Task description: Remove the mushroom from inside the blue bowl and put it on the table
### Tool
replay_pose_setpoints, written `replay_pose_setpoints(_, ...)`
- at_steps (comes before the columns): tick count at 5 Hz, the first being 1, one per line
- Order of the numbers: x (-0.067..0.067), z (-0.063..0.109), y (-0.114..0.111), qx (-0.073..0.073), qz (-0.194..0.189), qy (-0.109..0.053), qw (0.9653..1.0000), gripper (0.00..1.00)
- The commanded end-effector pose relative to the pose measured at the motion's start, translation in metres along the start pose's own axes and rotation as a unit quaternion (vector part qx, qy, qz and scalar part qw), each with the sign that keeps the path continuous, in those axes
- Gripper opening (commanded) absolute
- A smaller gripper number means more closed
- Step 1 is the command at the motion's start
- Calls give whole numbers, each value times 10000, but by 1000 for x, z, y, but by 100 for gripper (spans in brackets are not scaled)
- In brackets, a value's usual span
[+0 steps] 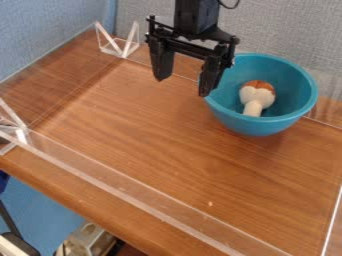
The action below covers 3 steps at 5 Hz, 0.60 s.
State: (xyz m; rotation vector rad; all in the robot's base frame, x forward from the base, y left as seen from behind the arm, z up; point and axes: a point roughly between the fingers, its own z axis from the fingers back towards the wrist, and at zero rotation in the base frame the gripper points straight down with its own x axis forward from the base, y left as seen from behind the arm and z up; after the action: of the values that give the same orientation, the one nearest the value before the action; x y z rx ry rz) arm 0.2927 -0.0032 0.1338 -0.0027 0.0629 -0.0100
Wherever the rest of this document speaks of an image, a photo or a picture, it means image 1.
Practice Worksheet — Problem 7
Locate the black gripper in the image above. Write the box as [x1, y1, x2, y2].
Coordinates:
[146, 0, 240, 97]

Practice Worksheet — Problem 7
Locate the white brown toy mushroom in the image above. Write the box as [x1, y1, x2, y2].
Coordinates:
[240, 80, 276, 117]

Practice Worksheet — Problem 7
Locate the blue plastic bowl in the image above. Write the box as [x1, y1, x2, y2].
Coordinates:
[205, 53, 318, 136]

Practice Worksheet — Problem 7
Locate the clear acrylic front barrier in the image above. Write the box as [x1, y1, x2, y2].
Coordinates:
[2, 129, 292, 256]

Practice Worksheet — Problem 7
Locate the white power strip below table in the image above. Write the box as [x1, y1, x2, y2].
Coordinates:
[54, 222, 117, 256]

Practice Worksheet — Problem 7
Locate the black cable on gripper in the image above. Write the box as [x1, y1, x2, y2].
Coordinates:
[217, 0, 242, 10]

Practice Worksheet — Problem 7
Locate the clear acrylic corner bracket left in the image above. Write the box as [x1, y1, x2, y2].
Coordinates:
[0, 98, 30, 156]

